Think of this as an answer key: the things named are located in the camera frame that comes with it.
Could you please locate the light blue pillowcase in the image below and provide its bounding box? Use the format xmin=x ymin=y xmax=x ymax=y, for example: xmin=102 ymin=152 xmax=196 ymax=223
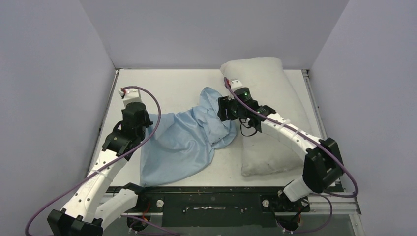
xmin=140 ymin=87 xmax=237 ymax=187

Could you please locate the white pillow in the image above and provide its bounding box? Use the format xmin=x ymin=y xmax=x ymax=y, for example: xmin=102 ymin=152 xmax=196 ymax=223
xmin=220 ymin=57 xmax=311 ymax=177

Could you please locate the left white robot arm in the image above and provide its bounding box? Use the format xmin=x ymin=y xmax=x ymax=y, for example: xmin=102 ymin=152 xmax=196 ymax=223
xmin=47 ymin=102 xmax=153 ymax=236

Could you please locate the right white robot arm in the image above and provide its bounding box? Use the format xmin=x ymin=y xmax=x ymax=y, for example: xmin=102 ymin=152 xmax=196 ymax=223
xmin=218 ymin=87 xmax=345 ymax=210

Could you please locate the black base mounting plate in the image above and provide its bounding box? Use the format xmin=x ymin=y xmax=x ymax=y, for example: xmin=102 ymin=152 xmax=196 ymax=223
xmin=127 ymin=187 xmax=310 ymax=228

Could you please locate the black loop cable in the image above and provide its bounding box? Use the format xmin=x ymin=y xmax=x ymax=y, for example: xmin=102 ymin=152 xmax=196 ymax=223
xmin=240 ymin=118 xmax=258 ymax=138

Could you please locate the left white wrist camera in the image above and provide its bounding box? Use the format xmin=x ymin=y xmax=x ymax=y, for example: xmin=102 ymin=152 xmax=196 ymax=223
xmin=118 ymin=88 xmax=142 ymax=108

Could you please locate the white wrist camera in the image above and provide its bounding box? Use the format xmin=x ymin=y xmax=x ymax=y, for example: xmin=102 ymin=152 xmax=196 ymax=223
xmin=227 ymin=79 xmax=243 ymax=92
xmin=118 ymin=88 xmax=142 ymax=108

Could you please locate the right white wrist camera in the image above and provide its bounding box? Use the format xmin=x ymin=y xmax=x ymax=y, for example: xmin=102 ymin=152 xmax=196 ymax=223
xmin=227 ymin=79 xmax=243 ymax=92

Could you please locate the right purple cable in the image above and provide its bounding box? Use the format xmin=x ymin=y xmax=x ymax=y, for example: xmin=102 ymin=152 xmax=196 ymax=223
xmin=223 ymin=77 xmax=359 ymax=199

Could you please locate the purple cable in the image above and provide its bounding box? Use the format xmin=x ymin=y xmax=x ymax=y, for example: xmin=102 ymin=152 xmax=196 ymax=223
xmin=25 ymin=86 xmax=162 ymax=236
xmin=223 ymin=77 xmax=359 ymax=199

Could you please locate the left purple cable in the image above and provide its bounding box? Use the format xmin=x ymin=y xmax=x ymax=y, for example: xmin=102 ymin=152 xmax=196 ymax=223
xmin=25 ymin=86 xmax=162 ymax=236

